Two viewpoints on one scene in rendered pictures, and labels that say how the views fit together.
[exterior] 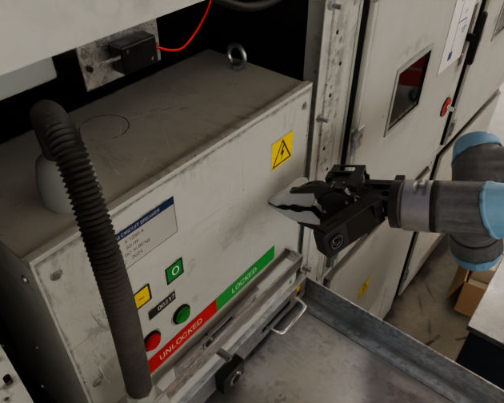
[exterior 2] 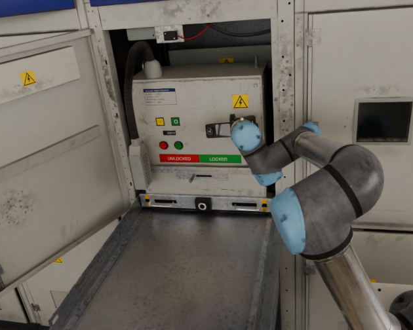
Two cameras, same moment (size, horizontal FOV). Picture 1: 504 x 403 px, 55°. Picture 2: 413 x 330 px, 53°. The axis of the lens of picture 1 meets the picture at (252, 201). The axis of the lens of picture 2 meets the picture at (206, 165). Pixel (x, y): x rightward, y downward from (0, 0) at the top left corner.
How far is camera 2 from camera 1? 1.25 m
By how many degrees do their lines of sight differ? 56
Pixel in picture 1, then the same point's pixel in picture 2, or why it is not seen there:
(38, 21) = (136, 18)
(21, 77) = (145, 35)
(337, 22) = (281, 52)
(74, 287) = (136, 98)
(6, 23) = (129, 17)
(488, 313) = not seen: hidden behind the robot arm
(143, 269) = (161, 110)
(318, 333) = (255, 226)
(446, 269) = not seen: outside the picture
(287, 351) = (236, 222)
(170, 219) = (173, 97)
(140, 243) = (160, 98)
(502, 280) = not seen: outside the picture
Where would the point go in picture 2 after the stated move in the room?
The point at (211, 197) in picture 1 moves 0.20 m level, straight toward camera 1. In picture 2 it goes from (194, 99) to (143, 114)
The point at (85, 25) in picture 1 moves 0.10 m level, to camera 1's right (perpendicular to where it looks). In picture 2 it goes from (148, 21) to (158, 24)
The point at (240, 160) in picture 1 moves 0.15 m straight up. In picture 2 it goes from (210, 91) to (206, 48)
